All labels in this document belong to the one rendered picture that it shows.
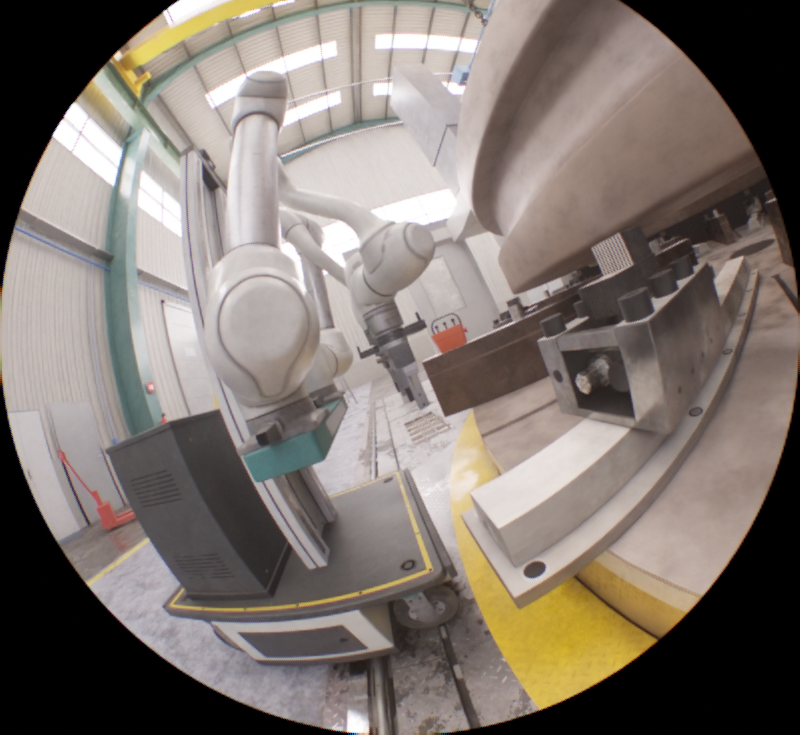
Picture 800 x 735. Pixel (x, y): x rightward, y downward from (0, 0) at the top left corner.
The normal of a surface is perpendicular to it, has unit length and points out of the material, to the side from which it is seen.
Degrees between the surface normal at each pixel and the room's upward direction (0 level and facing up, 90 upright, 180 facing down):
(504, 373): 90
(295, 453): 90
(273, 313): 96
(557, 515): 72
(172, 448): 90
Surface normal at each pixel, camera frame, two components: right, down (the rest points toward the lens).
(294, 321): 0.44, -0.16
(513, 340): -0.26, 0.05
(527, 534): -0.04, -0.39
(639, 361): -0.92, 0.38
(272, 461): 0.12, -0.11
